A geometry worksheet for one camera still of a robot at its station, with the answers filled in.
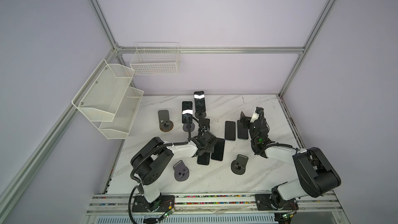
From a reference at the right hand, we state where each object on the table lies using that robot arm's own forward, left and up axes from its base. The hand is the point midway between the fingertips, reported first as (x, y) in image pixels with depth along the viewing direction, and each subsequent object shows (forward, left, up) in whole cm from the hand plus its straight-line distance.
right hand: (248, 112), depth 88 cm
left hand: (-14, +25, -17) cm, 33 cm away
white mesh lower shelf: (-7, +75, -4) cm, 75 cm away
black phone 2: (-17, +17, -13) cm, 27 cm away
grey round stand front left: (-31, +37, -11) cm, 49 cm away
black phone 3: (-22, +26, -16) cm, 37 cm away
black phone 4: (+13, +29, -5) cm, 32 cm away
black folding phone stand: (-3, +25, -8) cm, 26 cm away
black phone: (-1, +9, -18) cm, 20 cm away
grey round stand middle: (+1, +39, -17) cm, 43 cm away
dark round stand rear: (+10, +29, -15) cm, 34 cm away
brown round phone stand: (0, +51, -13) cm, 53 cm away
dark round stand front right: (-27, +7, -12) cm, 31 cm away
